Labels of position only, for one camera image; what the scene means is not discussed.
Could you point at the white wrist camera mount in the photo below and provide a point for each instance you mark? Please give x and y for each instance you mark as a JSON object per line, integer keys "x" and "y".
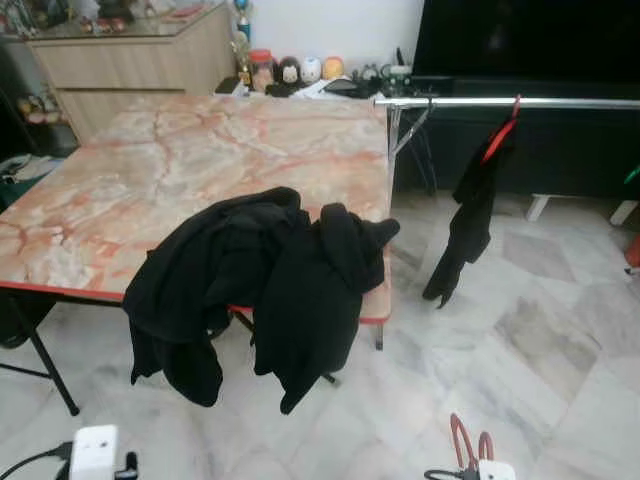
{"x": 93, "y": 455}
{"x": 497, "y": 471}

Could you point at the orange plush ball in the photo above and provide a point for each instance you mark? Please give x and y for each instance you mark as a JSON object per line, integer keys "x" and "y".
{"x": 332, "y": 68}

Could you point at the black garment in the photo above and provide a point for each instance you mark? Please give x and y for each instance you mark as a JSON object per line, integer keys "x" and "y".
{"x": 200, "y": 270}
{"x": 320, "y": 290}

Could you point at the chrome clothes rack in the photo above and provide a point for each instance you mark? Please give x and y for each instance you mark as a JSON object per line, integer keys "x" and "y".
{"x": 560, "y": 102}

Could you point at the light wooden dresser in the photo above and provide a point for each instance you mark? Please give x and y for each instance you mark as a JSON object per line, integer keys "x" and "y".
{"x": 130, "y": 70}

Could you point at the red plastic hanger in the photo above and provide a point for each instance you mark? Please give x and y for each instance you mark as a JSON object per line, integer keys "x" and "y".
{"x": 486, "y": 448}
{"x": 497, "y": 142}

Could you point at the marble top folding table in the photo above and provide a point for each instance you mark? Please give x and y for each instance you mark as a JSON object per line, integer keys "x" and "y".
{"x": 200, "y": 150}

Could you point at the green white mug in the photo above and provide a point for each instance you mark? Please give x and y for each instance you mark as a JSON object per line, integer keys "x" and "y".
{"x": 400, "y": 80}

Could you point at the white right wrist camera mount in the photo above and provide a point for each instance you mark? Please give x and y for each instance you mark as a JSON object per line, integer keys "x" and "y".
{"x": 497, "y": 471}

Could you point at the black flat screen TV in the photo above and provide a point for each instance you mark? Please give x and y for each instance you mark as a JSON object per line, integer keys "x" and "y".
{"x": 530, "y": 40}

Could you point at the black wallet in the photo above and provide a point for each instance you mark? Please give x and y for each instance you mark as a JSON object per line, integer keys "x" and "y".
{"x": 350, "y": 87}

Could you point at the gold blue trophy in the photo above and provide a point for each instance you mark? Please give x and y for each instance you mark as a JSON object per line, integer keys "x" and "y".
{"x": 241, "y": 20}

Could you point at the black TV cabinet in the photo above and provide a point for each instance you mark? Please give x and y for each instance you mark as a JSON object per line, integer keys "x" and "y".
{"x": 570, "y": 150}

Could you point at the white plush ball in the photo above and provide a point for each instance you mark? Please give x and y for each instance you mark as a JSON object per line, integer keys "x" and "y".
{"x": 311, "y": 70}

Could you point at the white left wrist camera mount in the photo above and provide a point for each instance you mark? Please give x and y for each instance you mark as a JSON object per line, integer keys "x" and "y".
{"x": 93, "y": 455}

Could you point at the black jacket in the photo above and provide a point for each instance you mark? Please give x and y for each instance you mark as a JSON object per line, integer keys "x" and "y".
{"x": 470, "y": 220}

